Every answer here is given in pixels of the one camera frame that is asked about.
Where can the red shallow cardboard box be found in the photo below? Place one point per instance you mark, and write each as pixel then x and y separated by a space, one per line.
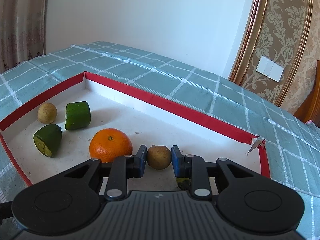
pixel 145 118

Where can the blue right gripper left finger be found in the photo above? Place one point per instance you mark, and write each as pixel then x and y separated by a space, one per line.
pixel 120 170

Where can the small brown longan fruit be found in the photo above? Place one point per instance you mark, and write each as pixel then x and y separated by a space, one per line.
pixel 158 157

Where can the beige patterned curtain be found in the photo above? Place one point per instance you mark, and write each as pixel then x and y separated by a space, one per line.
pixel 22 31

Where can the golden decorative wall frame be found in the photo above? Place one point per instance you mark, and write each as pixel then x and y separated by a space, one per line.
pixel 277 30

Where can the teal checked bedsheet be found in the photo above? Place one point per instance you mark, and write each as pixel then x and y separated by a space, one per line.
pixel 292 146

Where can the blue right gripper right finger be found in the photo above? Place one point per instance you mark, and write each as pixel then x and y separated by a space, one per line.
pixel 197 170

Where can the green cucumber piece round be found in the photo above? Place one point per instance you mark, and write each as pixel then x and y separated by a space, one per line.
pixel 78 115

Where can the large brown longan fruit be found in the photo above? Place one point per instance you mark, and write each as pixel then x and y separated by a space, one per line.
pixel 47 113

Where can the large orange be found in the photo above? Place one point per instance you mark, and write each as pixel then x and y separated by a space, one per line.
pixel 108 144

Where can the small green persimmon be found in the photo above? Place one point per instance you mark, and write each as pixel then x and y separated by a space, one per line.
pixel 183 183

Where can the green cucumber piece tapered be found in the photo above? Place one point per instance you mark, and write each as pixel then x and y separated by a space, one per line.
pixel 48 139

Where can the white wall switch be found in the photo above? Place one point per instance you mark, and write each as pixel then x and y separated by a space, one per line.
pixel 270 69

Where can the wooden bed headboard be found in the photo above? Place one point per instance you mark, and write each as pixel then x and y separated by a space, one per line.
pixel 310 108

